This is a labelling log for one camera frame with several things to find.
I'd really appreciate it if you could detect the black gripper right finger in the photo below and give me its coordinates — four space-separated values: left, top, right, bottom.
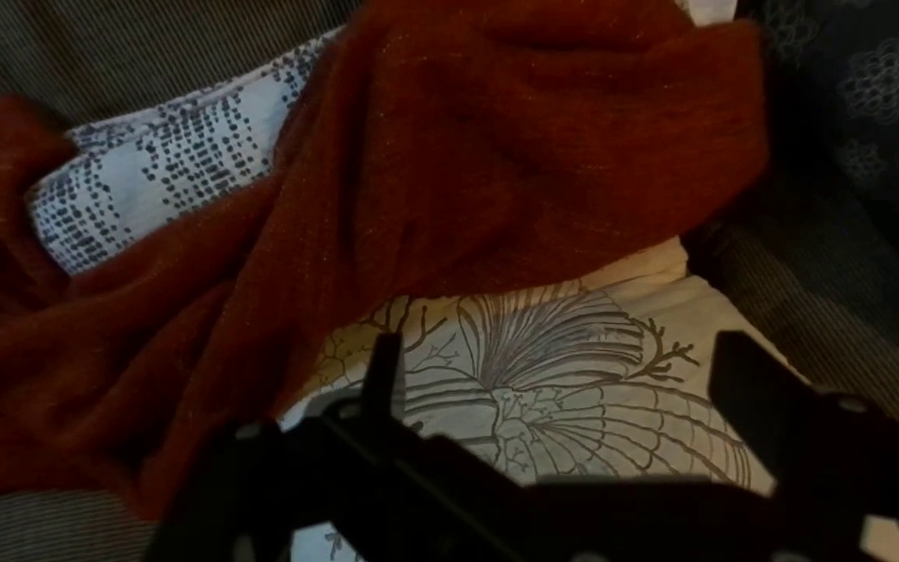
705 328 838 446

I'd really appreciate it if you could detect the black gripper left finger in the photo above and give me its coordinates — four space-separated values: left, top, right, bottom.
357 331 408 421

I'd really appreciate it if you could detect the rust brown fleece blanket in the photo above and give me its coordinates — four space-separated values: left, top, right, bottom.
0 0 777 525

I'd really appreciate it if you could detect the white shell print pillow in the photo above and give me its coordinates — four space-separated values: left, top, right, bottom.
278 236 899 562

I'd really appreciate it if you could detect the dark grey floral pillow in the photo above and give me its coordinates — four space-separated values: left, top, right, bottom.
750 0 899 315

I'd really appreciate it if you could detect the grey green sofa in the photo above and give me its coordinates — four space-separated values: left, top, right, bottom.
0 0 899 562

